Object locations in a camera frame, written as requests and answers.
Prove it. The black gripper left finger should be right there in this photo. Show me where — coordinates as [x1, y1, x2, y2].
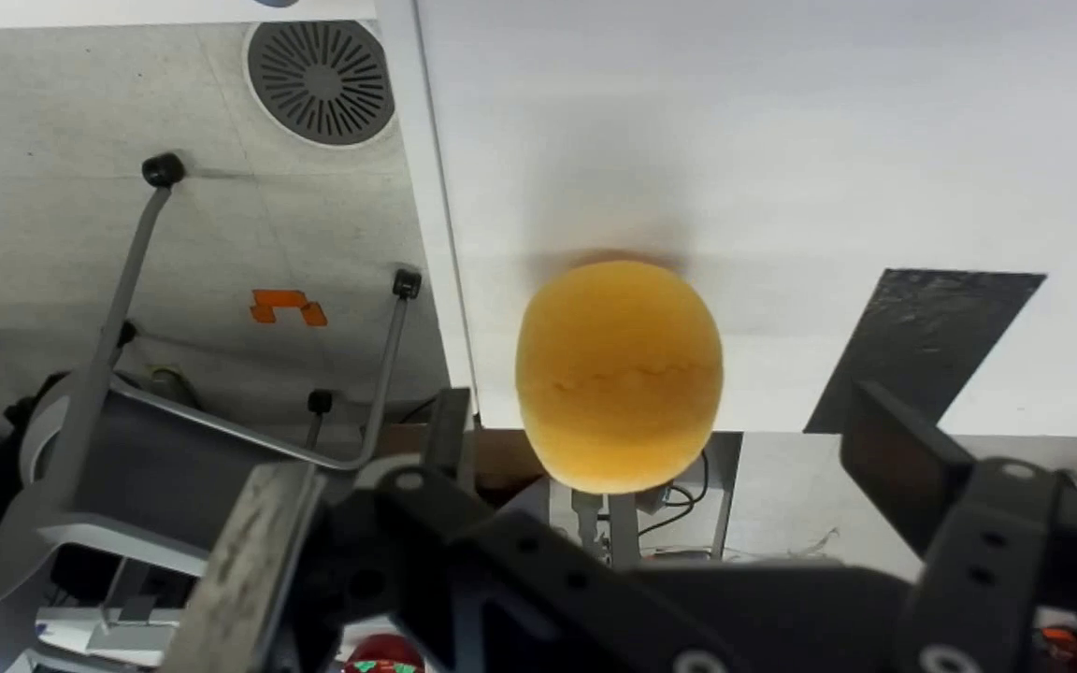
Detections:
[162, 384, 692, 673]

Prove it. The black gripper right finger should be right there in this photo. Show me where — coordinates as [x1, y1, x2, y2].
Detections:
[841, 378, 1077, 673]

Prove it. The orange round fruit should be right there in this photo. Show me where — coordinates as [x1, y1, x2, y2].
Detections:
[513, 254, 728, 496]

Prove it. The gray office chair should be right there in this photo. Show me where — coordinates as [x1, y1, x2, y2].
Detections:
[0, 151, 478, 673]

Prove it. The red bowl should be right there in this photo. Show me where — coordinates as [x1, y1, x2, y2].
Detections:
[343, 633, 430, 673]

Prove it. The black rectangular patch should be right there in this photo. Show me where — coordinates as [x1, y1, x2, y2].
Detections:
[799, 264, 1053, 439]

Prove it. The orange floor piece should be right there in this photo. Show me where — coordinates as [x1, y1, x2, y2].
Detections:
[246, 286, 333, 332]

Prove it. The round gray floor grate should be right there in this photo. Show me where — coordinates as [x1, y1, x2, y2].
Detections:
[244, 15, 402, 151]

